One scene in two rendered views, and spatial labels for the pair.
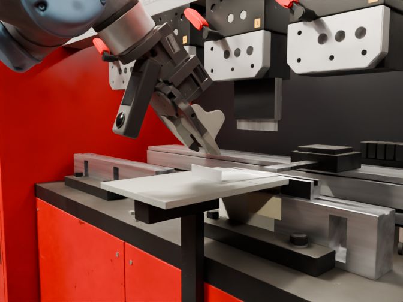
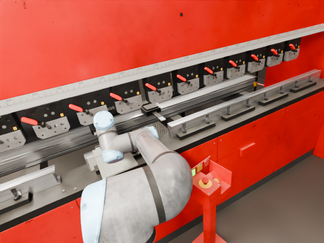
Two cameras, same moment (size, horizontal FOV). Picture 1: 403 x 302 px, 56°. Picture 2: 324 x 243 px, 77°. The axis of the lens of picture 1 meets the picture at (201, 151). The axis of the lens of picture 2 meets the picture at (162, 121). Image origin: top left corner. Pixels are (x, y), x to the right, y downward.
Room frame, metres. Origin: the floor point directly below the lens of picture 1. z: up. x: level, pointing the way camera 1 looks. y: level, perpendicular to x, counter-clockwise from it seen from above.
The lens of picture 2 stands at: (0.10, 0.76, 1.66)
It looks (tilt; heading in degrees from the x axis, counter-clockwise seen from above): 29 degrees down; 287
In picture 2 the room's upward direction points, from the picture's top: 7 degrees counter-clockwise
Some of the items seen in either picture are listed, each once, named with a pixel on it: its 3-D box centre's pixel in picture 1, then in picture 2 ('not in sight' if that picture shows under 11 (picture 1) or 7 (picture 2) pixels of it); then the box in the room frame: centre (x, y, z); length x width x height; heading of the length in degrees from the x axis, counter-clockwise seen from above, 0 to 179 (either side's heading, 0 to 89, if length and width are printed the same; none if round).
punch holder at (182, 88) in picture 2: not in sight; (185, 78); (0.29, -0.48, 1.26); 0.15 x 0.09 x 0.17; 41
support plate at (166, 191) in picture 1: (197, 183); (113, 157); (0.63, 0.01, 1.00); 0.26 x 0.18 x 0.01; 131
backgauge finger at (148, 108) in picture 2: not in sight; (155, 112); (0.53, -0.49, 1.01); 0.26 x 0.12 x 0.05; 131
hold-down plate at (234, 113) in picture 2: not in sight; (238, 112); (-0.07, -0.72, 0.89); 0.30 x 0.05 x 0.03; 41
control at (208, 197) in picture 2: not in sight; (209, 182); (0.13, -0.12, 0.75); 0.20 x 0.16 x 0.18; 52
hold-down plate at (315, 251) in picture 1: (250, 238); (119, 160); (0.66, -0.09, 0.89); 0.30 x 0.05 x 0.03; 41
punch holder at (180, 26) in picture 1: (182, 50); (49, 117); (0.90, 0.04, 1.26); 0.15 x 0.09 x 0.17; 41
